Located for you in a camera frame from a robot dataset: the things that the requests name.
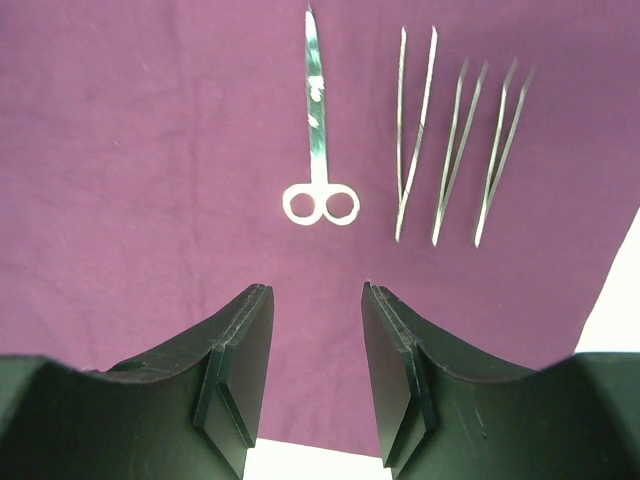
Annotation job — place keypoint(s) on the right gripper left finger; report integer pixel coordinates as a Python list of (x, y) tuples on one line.
[(188, 408)]

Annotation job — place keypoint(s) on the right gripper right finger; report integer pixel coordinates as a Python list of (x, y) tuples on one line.
[(446, 409)]

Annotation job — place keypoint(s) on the white thin instrument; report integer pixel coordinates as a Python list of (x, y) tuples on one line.
[(455, 149)]

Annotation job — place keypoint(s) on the steel tweezers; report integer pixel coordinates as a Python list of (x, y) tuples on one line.
[(504, 136), (405, 174)]

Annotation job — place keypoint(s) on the steel scissors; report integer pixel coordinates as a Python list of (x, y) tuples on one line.
[(319, 188)]

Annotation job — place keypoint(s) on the purple cloth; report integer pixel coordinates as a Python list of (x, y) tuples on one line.
[(145, 147)]

